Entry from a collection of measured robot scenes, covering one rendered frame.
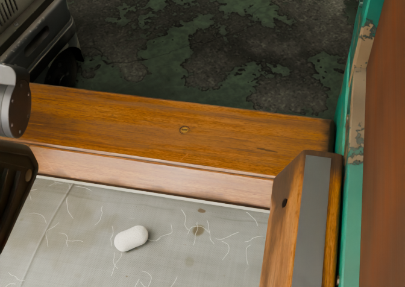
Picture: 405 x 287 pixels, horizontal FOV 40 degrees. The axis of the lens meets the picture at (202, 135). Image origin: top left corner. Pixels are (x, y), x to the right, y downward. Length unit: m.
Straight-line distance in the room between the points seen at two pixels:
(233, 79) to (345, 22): 0.45
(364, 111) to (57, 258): 0.33
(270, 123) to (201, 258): 0.17
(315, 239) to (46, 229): 0.30
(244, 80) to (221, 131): 1.11
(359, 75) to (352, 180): 0.12
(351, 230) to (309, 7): 1.60
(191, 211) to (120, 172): 0.09
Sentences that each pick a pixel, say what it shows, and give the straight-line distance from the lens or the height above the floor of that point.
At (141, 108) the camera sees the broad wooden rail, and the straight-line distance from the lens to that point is 0.65.
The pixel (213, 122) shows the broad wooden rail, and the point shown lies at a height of 0.76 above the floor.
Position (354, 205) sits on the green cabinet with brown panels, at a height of 0.87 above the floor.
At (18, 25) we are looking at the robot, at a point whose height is 0.37.
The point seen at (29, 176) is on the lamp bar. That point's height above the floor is 1.05.
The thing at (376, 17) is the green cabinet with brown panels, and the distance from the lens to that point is 0.51.
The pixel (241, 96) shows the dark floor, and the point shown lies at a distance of 1.68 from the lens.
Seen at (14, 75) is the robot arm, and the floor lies 0.89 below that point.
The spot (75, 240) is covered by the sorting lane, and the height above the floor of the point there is 0.74.
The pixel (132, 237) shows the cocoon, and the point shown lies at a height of 0.76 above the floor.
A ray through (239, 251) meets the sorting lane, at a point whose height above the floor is 0.74.
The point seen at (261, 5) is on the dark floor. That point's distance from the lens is 1.99.
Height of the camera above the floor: 1.25
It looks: 52 degrees down
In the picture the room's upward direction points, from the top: 4 degrees counter-clockwise
